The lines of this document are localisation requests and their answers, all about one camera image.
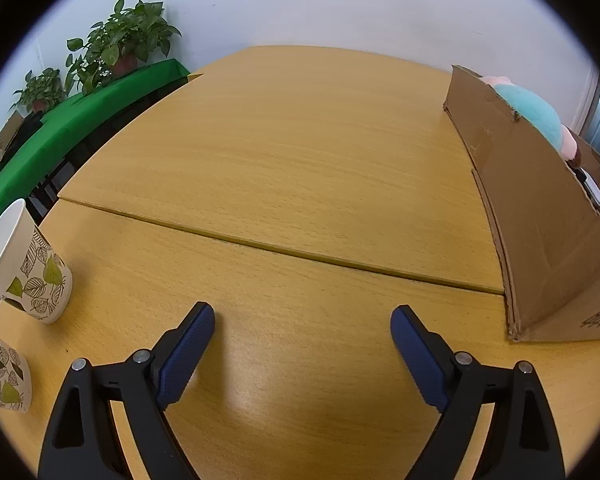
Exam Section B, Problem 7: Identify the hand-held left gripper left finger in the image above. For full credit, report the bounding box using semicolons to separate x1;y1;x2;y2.
37;301;216;480

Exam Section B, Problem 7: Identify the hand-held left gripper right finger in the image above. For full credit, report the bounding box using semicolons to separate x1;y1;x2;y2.
390;305;567;480

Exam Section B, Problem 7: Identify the wooden desktop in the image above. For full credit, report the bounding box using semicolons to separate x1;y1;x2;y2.
0;46;581;480

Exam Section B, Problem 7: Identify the leaf print paper cup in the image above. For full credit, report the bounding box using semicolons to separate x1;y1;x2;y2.
0;198;74;325
0;320;33;413

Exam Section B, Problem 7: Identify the teal and pink plush toy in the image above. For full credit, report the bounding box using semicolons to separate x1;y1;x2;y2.
480;75;583;166

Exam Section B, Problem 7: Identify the green table cloth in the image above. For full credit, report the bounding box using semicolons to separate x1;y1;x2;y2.
0;58;191;248

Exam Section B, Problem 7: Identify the small brown cardboard box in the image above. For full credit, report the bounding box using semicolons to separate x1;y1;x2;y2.
0;110;26;181

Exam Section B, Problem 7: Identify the small potted green plant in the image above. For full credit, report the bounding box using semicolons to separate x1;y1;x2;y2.
11;67;66;115

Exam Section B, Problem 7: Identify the large potted green plant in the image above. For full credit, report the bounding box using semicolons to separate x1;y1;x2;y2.
65;0;182;96

